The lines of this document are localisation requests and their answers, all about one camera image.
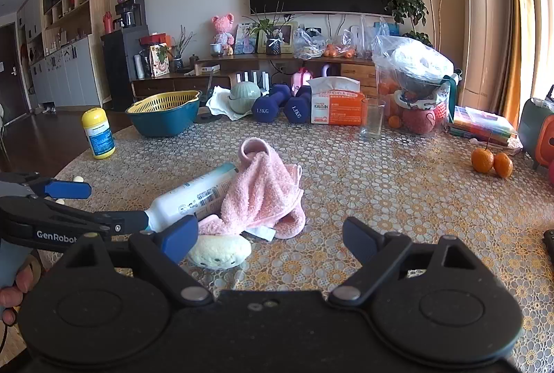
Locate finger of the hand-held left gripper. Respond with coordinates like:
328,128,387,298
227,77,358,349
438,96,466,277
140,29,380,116
41,201,150,236
17,173,93,201

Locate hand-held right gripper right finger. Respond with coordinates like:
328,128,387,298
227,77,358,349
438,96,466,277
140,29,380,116
328,216,498,307

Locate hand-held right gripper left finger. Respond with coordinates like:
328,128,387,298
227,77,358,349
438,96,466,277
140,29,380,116
56,215,215,307

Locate white cup with teal band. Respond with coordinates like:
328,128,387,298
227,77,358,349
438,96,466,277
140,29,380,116
145,163,240,233

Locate pink fluffy towel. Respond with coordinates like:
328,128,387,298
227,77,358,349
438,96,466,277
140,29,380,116
198,137,306,242

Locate person's left hand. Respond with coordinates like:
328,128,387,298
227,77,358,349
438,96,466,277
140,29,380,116
0,264,35,325

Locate cream round lid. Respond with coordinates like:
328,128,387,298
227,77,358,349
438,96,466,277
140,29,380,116
187,233,253,270

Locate yellow and white bottle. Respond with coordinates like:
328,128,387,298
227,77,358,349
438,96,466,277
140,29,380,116
82,107,117,160

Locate teal basin with yellow strainer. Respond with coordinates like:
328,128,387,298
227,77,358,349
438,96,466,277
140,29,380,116
125,90,201,138

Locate clear glass cup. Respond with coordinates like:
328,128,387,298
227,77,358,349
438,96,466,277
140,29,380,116
359,98,386,140

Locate black water dispenser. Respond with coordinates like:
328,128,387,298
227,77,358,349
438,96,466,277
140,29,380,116
101,26,151,113

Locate dark wooden door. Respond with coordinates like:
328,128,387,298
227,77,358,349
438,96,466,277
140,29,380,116
0,21,30,125

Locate orange and white tissue box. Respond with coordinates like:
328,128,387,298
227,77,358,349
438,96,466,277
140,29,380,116
307,76,367,126

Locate white cloth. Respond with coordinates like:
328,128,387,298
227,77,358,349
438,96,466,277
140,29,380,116
205,86,260,122

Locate blue dumbbell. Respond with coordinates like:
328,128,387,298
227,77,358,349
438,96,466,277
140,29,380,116
283,89,313,125
251,85,292,123

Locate pale green round bowl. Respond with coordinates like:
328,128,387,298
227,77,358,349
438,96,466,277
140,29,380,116
228,81,263,114

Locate printed gift bag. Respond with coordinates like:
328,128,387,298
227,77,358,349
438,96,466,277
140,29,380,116
149,43,171,78

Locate pink kettlebell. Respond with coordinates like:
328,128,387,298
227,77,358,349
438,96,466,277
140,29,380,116
290,67,315,97

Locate stack of books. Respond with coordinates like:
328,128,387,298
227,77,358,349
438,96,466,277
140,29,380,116
447,105,524,156

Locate white router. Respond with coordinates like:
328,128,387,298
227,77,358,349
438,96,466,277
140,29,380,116
229,71,271,90

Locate bare twigs in vase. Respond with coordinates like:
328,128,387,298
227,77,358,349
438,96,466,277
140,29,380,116
166,26,196,73

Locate plastic bag with bowls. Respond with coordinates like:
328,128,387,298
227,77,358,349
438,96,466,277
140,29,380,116
373,34,462,135

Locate wooden television console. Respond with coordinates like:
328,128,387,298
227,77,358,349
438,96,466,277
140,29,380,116
131,55,378,102

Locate black coffee machine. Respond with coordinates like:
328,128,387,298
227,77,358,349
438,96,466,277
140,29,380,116
114,0,146,30

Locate pile of oranges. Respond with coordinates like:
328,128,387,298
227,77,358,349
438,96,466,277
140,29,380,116
324,43,356,60

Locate clear plastic bag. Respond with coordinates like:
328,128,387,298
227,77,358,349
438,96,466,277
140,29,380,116
341,15,391,60
293,27,327,60

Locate printed picture card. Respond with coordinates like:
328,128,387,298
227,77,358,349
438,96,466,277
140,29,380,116
234,23,259,54

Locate green and orange appliance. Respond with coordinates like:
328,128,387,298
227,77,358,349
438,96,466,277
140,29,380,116
517,85,554,171

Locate pink bear figure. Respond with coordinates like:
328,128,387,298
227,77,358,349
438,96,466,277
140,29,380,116
211,13,235,54

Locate leafy plant in dark vase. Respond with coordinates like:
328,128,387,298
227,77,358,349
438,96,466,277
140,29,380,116
241,2,296,56

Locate framed photo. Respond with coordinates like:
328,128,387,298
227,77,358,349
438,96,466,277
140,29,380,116
257,21,299,54

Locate yellow curtain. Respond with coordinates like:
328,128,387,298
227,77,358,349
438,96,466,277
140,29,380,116
492,0,554,127

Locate wall cabinet with shelves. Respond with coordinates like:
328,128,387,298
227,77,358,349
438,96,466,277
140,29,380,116
16,0,104,109

